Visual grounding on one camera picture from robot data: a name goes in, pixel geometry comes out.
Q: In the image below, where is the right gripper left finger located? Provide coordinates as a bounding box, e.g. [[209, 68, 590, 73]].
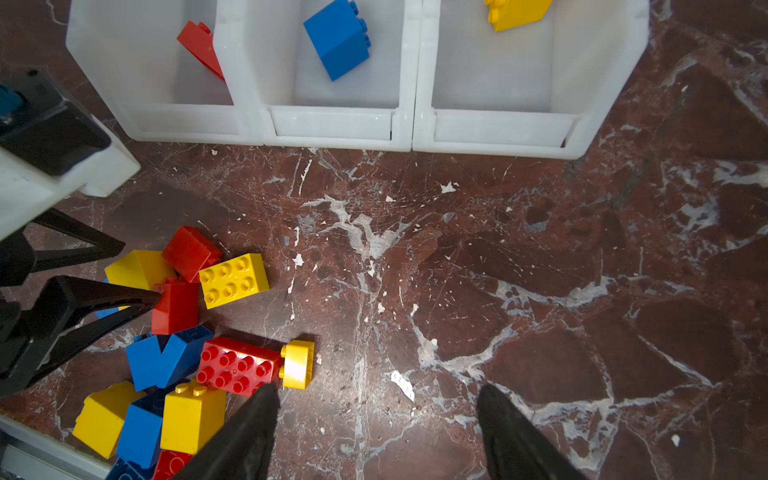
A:
[[174, 384, 280, 479]]

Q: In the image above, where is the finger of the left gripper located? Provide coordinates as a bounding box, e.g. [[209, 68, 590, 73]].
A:
[[1, 208, 125, 287], [1, 276, 161, 397]]

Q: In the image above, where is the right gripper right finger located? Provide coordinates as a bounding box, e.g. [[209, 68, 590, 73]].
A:
[[476, 384, 586, 480]]

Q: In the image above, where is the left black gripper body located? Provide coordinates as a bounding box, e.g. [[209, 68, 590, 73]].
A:
[[1, 70, 140, 239]]

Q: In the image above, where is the red lego brick small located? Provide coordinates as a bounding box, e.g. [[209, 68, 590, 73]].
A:
[[162, 226, 223, 283]]

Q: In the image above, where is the yellow six-stud lego brick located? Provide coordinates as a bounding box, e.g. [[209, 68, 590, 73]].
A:
[[199, 253, 270, 310]]

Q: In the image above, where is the red lego brick long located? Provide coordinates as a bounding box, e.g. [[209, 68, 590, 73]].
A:
[[177, 21, 225, 81]]

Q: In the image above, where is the blue lego brick top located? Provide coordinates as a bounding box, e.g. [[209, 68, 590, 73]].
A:
[[303, 0, 371, 81]]

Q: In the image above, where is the blue lego brick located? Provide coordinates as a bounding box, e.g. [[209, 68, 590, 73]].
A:
[[303, 0, 371, 81], [96, 306, 126, 319], [105, 458, 155, 480], [117, 388, 172, 469], [126, 325, 214, 391]]

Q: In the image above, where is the red lego brick bottom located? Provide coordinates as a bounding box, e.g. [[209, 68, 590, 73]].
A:
[[152, 450, 194, 480]]

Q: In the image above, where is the red eight-stud lego brick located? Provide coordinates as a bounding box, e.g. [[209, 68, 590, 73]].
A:
[[196, 336, 284, 398]]

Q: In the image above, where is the small yellow round lego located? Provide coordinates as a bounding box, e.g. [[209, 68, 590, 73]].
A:
[[279, 340, 315, 390]]

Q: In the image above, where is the left white bin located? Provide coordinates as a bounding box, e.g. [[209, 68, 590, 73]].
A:
[[66, 1, 262, 145]]

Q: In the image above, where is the white bin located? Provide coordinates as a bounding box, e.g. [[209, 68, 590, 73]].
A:
[[412, 1, 650, 160], [66, 1, 262, 145], [213, 1, 422, 151]]

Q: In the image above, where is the blue lego brick bottom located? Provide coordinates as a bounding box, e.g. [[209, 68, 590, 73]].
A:
[[105, 458, 155, 480]]

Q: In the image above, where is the red lego brick square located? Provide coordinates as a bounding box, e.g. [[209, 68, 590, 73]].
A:
[[151, 278, 199, 335]]

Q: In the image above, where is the middle white bin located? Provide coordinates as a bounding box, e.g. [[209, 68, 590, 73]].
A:
[[213, 1, 422, 151]]

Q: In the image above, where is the right white bin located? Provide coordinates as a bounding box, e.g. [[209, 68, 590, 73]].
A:
[[412, 1, 650, 160]]

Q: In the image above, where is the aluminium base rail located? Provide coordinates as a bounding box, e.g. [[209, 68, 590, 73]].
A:
[[1, 415, 112, 479]]

